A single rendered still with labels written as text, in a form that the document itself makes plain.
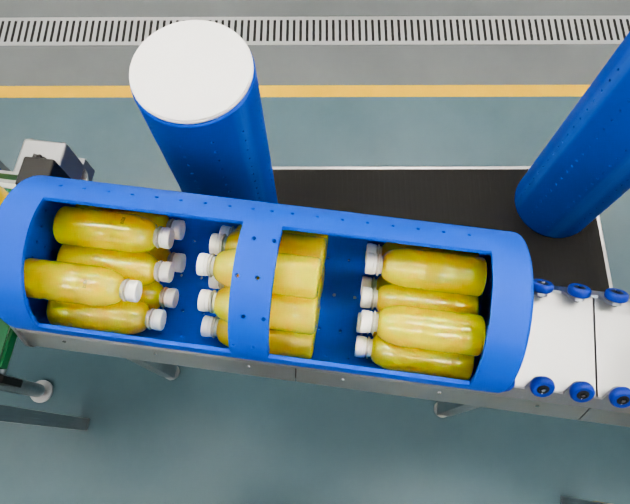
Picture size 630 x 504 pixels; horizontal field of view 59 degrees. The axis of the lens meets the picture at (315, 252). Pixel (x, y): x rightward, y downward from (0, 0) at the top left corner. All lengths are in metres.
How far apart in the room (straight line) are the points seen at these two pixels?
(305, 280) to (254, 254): 0.10
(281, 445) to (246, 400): 0.20
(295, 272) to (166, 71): 0.62
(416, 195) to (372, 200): 0.17
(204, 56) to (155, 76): 0.12
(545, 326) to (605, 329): 0.12
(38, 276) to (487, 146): 1.90
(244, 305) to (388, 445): 1.28
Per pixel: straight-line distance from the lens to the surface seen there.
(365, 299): 1.03
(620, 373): 1.30
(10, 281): 1.03
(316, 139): 2.42
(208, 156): 1.38
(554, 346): 1.26
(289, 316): 0.96
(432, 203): 2.16
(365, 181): 2.16
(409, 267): 0.98
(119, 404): 2.19
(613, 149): 1.73
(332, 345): 1.10
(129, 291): 1.03
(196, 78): 1.32
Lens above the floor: 2.07
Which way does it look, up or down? 70 degrees down
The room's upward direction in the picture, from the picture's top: 1 degrees counter-clockwise
